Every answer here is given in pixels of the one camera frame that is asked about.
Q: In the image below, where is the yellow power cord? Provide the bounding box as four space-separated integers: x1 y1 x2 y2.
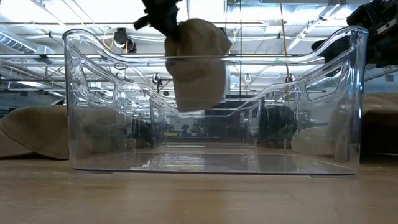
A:
279 0 292 103

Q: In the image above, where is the black hanging ceiling fixture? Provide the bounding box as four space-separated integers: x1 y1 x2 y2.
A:
113 27 137 54

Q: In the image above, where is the beige baseball cap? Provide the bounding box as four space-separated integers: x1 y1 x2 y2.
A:
0 105 136 160
290 99 354 162
164 17 233 113

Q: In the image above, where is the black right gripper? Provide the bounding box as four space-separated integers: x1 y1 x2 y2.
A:
312 21 398 68

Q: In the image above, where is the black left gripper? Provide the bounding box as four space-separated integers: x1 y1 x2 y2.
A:
133 0 183 41

